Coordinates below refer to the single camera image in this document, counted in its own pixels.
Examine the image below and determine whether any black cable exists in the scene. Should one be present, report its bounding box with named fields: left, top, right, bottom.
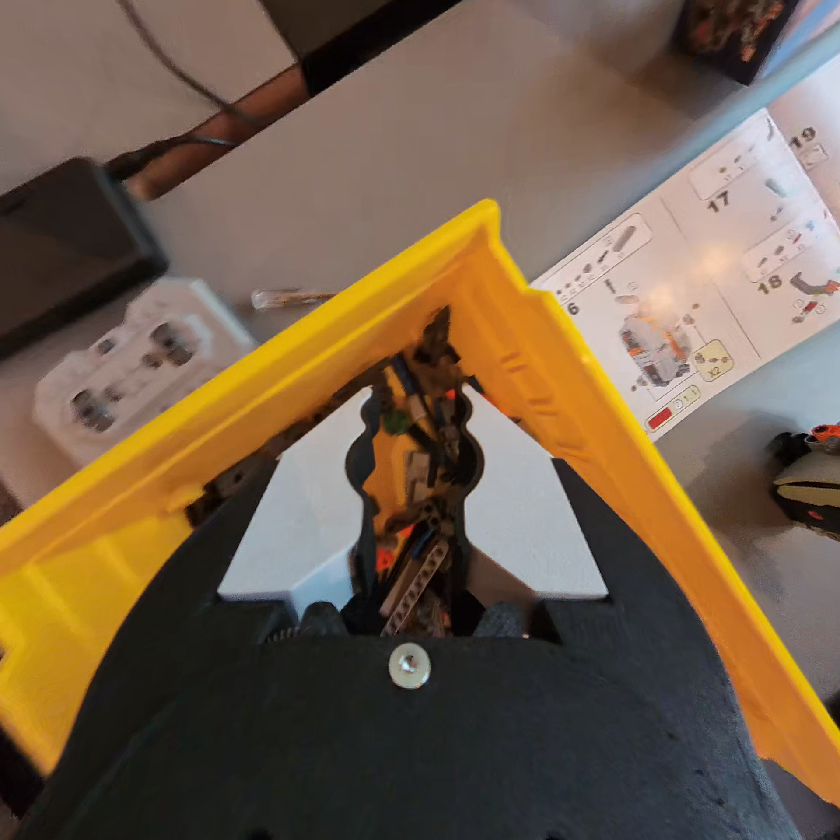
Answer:
left=108, top=0, right=263, bottom=181

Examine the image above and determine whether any black flat box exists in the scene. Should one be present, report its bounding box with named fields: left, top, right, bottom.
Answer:
left=0, top=157, right=170, bottom=358

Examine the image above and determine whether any yellow plastic bin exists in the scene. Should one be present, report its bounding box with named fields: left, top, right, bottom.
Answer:
left=0, top=199, right=840, bottom=808

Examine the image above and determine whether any building instruction booklet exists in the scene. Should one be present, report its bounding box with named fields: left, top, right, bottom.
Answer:
left=528, top=108, right=840, bottom=441

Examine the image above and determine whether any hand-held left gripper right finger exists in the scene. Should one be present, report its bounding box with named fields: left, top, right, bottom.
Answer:
left=449, top=386, right=610, bottom=621

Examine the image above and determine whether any pile of building bricks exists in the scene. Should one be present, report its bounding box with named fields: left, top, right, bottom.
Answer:
left=187, top=305, right=526, bottom=637

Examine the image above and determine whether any small clear plastic bag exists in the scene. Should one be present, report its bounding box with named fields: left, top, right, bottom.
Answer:
left=251, top=289, right=339, bottom=311

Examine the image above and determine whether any partly built toy model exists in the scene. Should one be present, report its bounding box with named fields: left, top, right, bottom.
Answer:
left=768, top=423, right=840, bottom=542

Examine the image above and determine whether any dark printed box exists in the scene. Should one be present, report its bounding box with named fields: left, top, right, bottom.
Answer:
left=675, top=0, right=803, bottom=86

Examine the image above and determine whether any white plastic parts tray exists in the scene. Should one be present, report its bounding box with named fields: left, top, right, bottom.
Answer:
left=33, top=277, right=257, bottom=468

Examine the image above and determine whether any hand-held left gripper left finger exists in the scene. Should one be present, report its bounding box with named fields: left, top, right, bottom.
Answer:
left=217, top=387, right=382, bottom=618

